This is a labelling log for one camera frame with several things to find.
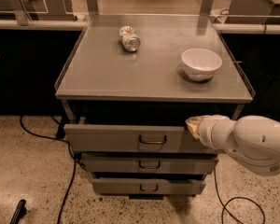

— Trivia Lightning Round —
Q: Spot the dark counter cabinet left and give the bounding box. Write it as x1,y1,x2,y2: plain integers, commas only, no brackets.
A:
0,29,80,115

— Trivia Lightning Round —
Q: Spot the grey metal drawer cabinet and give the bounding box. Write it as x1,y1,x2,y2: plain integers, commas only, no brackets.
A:
54,14,256,201

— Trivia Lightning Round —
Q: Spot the black floor cable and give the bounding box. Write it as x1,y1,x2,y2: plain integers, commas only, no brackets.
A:
213,166,266,224
19,115,77,224

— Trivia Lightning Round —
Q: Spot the grey bottom drawer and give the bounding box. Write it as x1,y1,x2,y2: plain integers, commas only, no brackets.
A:
92,178,206,195

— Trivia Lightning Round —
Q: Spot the dark counter cabinet right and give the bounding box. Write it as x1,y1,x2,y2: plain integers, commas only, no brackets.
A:
219,25,280,121

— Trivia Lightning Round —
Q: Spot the left metal post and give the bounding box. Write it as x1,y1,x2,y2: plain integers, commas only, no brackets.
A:
9,0,29,26

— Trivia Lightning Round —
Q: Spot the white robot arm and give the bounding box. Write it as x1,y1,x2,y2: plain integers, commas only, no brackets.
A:
186,115,280,176

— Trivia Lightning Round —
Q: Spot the grey drawer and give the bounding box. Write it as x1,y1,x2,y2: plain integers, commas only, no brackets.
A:
63,109,228,155
82,152,217,175
92,178,206,195

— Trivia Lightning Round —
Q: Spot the right metal post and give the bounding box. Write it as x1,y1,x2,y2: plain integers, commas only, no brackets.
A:
200,0,214,15

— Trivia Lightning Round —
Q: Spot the white ceramic bowl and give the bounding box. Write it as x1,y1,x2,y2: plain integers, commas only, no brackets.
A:
181,49,222,81

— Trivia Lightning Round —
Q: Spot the grey top drawer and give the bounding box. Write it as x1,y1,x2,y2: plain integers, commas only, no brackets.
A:
63,109,228,155

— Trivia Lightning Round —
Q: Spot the black floor cable left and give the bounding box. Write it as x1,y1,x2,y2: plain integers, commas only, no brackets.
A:
19,115,77,224

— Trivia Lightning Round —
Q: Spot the black floor cable right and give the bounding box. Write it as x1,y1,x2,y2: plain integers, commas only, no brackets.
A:
213,166,266,224

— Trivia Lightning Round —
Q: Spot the crushed silver soda can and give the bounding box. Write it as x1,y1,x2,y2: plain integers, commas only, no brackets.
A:
119,26,141,52

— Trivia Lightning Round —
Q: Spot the dark counter cabinet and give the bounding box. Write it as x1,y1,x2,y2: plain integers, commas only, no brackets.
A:
219,25,280,121
0,29,80,115

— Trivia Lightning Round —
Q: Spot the grey middle drawer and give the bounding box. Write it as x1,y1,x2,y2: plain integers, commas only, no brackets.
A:
82,152,217,175

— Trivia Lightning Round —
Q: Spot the black object on floor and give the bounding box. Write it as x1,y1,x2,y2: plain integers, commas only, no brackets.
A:
9,199,26,224

